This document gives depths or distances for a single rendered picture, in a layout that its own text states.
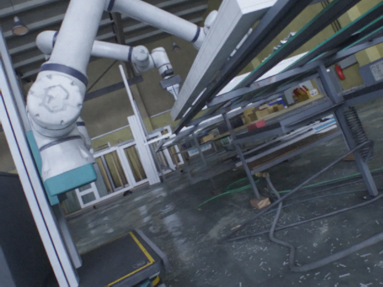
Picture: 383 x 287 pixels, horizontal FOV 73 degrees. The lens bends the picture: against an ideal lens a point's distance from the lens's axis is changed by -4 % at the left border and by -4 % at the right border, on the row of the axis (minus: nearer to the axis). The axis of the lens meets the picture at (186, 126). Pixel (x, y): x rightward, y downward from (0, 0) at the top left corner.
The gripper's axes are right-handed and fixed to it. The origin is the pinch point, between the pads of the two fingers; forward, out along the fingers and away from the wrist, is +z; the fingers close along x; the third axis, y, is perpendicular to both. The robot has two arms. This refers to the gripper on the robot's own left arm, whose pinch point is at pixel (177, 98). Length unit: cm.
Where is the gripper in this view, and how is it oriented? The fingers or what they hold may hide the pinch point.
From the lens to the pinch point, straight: 168.4
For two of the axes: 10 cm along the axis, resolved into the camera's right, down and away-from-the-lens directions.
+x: -9.2, 3.5, -1.9
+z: 3.7, 9.3, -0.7
